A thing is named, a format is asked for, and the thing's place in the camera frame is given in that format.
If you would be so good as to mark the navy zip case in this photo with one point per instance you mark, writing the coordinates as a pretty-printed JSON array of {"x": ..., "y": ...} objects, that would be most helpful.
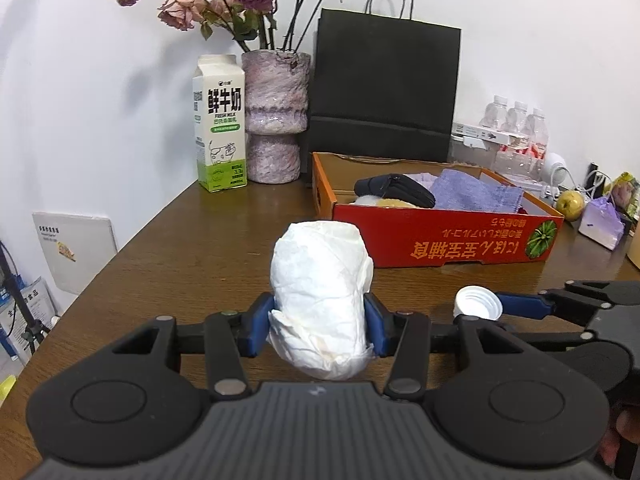
[{"x": 400, "y": 187}]

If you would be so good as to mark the yellow plastic piece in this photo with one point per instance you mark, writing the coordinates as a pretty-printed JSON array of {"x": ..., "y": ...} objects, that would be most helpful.
[{"x": 6, "y": 390}]

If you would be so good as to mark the white yellow plush alpaca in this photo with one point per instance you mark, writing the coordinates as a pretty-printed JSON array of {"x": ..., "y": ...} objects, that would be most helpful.
[{"x": 390, "y": 202}]

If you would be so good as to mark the white printed box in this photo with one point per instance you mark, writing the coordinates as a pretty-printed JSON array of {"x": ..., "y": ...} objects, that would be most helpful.
[{"x": 37, "y": 300}]

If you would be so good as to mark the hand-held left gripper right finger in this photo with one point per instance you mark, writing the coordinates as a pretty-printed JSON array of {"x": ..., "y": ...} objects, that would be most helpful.
[{"x": 377, "y": 327}]

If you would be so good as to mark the flat white box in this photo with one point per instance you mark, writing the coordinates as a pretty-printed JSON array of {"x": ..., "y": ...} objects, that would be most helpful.
[{"x": 480, "y": 132}]

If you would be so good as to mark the blue printed packet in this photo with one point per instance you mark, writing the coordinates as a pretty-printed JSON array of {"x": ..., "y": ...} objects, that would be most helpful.
[{"x": 5, "y": 340}]

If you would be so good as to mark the colourful snack packet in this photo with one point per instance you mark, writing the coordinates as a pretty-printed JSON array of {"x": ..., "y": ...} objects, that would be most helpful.
[{"x": 625, "y": 190}]

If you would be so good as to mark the green apple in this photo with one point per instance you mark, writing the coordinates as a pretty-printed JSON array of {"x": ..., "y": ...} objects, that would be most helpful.
[{"x": 570, "y": 204}]

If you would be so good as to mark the white paper wad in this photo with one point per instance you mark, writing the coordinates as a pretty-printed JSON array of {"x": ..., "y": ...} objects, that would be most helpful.
[{"x": 320, "y": 290}]

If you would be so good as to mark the black power adapter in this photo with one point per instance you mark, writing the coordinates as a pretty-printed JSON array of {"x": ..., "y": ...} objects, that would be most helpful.
[{"x": 594, "y": 172}]

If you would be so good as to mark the purple mottled vase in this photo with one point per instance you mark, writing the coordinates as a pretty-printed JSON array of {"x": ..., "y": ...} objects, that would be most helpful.
[{"x": 275, "y": 110}]

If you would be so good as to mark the white wall panel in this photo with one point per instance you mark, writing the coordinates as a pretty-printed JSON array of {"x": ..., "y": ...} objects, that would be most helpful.
[{"x": 75, "y": 250}]

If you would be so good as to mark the red cardboard box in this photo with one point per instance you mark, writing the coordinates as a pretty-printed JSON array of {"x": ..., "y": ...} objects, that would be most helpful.
[{"x": 425, "y": 240}]

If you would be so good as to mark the black paper bag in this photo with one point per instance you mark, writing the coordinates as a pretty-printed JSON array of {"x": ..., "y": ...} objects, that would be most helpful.
[{"x": 385, "y": 85}]

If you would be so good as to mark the clear water bottle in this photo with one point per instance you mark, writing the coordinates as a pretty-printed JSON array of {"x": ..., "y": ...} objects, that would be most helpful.
[
  {"x": 492, "y": 112},
  {"x": 515, "y": 117},
  {"x": 536, "y": 127}
]

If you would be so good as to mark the white green milk carton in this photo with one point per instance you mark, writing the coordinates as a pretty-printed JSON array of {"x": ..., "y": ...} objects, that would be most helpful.
[{"x": 220, "y": 125}]

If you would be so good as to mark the person's right hand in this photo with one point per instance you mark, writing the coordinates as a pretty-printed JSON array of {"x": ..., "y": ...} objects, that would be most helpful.
[{"x": 617, "y": 435}]

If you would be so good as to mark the black tripod stand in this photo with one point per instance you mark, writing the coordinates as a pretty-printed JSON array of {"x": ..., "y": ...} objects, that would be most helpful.
[{"x": 30, "y": 330}]

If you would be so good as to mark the white plastic cap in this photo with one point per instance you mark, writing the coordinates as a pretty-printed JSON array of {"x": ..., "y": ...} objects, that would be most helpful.
[{"x": 475, "y": 300}]

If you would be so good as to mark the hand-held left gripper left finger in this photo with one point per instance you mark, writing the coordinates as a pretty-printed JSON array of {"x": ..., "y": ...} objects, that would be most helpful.
[{"x": 257, "y": 325}]

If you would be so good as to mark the small white fan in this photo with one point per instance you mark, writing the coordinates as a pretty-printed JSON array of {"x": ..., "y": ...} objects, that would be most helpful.
[{"x": 554, "y": 165}]

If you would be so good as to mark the purple tissue pack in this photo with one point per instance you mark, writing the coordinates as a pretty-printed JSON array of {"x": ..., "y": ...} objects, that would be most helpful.
[{"x": 600, "y": 222}]

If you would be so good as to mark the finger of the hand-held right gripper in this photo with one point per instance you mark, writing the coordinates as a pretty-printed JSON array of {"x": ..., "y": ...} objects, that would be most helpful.
[
  {"x": 560, "y": 337},
  {"x": 520, "y": 305}
]

